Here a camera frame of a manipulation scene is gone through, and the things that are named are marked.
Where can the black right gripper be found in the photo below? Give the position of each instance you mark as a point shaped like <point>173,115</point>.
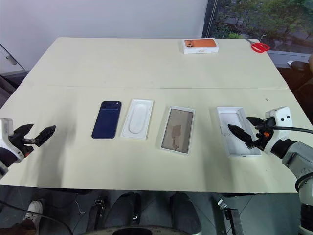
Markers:
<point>263,137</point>

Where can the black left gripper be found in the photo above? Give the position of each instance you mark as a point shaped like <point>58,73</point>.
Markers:
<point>23,144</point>

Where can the dark blue smartphone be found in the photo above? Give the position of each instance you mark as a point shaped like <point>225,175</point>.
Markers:
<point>106,121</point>

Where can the white moulded tray insert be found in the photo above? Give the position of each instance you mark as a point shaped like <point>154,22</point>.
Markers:
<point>137,120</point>

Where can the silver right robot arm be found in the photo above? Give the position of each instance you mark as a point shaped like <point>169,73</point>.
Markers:
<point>298,154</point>

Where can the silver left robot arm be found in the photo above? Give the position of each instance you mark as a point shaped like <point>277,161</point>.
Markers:
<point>3,166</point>

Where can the orange printed phone box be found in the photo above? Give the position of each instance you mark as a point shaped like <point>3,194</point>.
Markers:
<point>200,44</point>

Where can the white sneaker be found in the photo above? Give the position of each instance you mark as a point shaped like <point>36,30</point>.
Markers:
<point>34,208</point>

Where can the small white paper scrap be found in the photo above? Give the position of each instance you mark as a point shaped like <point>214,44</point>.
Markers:
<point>291,62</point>

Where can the brown rounded object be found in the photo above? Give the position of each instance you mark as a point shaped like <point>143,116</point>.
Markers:
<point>311,62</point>

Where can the brown trouser leg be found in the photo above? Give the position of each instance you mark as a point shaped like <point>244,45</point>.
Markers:
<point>17,227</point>

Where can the green trees outside window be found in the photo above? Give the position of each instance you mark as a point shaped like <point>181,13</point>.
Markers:
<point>269,14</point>

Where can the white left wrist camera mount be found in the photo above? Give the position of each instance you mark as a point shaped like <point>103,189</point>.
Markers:
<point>7,127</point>

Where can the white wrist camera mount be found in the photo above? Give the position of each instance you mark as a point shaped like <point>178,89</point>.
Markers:
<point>281,117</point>
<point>7,127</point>

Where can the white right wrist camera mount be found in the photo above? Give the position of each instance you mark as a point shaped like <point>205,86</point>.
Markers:
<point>281,117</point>

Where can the dark window frame pillar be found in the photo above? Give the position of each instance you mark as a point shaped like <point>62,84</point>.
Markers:
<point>211,17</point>

